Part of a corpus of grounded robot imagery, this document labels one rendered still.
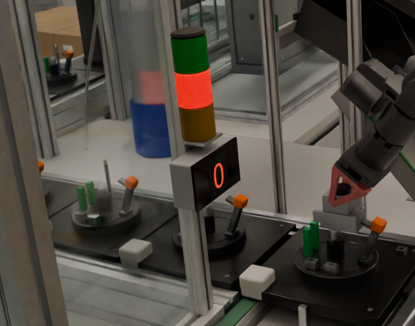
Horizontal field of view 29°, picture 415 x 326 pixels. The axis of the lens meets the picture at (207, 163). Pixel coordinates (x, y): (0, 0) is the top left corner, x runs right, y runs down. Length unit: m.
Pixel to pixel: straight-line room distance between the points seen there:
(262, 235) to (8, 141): 1.11
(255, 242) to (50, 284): 1.04
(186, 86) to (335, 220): 0.36
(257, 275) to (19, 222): 0.93
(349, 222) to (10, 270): 0.93
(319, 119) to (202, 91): 1.29
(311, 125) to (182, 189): 1.25
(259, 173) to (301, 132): 0.30
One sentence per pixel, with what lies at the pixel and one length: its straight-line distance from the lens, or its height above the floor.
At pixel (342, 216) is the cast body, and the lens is 1.31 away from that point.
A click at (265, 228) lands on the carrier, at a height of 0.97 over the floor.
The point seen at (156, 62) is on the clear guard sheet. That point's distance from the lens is 1.12.
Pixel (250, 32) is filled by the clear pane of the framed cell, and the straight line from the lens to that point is 2.34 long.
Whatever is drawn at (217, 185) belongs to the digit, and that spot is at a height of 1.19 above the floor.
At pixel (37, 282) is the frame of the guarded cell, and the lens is 0.46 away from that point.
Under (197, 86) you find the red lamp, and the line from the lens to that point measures 1.13.
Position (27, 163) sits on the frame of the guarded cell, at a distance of 0.43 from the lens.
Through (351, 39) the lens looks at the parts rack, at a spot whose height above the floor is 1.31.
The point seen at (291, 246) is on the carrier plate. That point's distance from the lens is 1.46.
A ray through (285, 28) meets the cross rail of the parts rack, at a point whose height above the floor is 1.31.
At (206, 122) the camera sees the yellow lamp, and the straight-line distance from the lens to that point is 1.15.
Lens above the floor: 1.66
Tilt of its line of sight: 22 degrees down
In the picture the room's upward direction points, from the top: 6 degrees counter-clockwise
